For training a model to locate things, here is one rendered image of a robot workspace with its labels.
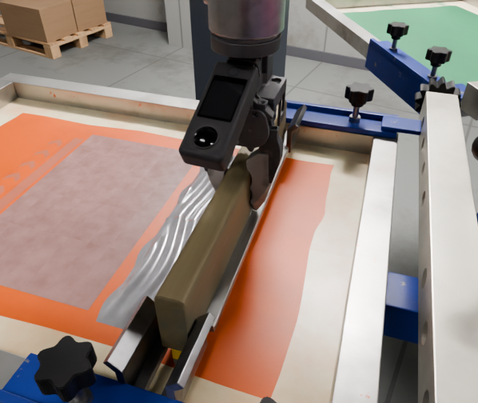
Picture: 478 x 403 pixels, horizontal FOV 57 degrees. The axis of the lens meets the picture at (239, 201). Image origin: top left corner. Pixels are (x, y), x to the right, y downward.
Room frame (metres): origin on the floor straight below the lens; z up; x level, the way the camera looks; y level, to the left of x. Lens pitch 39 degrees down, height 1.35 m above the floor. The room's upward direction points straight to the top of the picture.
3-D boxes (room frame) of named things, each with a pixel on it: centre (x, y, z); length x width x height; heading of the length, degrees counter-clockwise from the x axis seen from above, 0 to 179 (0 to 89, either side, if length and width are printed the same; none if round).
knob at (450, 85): (0.70, -0.34, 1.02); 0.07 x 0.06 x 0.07; 72
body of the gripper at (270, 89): (0.46, -0.01, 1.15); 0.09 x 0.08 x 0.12; 162
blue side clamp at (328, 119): (0.69, -0.12, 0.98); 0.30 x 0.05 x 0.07; 72
